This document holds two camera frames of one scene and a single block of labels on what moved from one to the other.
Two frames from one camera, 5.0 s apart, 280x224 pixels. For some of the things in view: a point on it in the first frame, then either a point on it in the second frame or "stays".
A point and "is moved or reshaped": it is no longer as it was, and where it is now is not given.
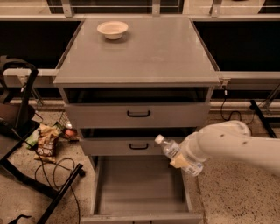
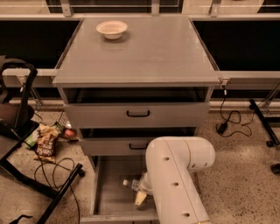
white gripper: (187, 150) to (143, 185)
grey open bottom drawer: (140, 189) stays
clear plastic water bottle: (172, 149) is moved or reshaped
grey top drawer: (137, 115) stays
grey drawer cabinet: (128, 80) stays
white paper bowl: (112, 30) stays
